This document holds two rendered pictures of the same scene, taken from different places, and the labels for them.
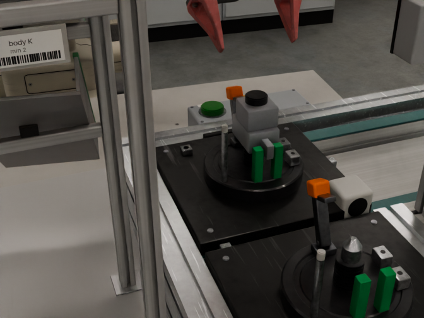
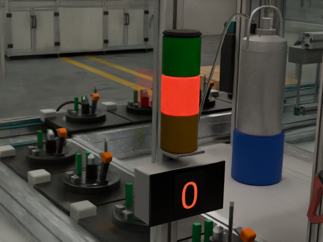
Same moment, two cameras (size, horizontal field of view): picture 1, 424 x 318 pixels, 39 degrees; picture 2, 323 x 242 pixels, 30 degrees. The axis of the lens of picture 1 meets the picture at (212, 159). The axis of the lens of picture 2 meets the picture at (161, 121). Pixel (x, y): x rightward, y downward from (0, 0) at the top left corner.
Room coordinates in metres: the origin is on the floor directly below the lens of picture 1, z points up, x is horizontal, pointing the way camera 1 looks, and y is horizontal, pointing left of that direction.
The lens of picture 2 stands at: (1.41, -0.49, 1.50)
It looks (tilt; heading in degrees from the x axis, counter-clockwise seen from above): 15 degrees down; 165
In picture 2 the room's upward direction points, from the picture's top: 1 degrees clockwise
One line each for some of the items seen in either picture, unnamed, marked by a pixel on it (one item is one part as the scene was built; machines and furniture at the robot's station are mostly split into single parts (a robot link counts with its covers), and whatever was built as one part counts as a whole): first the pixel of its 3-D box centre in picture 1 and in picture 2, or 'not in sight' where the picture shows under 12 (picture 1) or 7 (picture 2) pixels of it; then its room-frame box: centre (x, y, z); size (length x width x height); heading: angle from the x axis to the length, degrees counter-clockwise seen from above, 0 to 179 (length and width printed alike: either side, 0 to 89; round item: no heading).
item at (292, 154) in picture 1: (292, 157); not in sight; (0.71, -0.11, 1.00); 0.02 x 0.01 x 0.02; 19
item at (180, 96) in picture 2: not in sight; (180, 93); (0.67, -0.28, 1.33); 0.05 x 0.05 x 0.05
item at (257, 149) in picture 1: (257, 164); not in sight; (0.67, -0.06, 1.01); 0.01 x 0.01 x 0.05; 19
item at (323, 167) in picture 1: (252, 178); not in sight; (0.72, -0.06, 0.96); 0.24 x 0.24 x 0.02; 19
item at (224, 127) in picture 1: (224, 153); not in sight; (0.67, -0.02, 1.03); 0.01 x 0.01 x 0.08
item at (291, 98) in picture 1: (249, 119); not in sight; (0.95, -0.07, 0.93); 0.21 x 0.07 x 0.06; 109
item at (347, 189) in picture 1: (349, 197); not in sight; (0.66, -0.18, 0.97); 0.05 x 0.05 x 0.04; 19
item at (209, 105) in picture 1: (212, 110); not in sight; (0.92, 0.00, 0.96); 0.04 x 0.04 x 0.02
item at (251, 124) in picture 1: (258, 121); not in sight; (0.71, -0.06, 1.06); 0.08 x 0.04 x 0.07; 19
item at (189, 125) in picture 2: not in sight; (179, 130); (0.67, -0.28, 1.28); 0.05 x 0.05 x 0.05
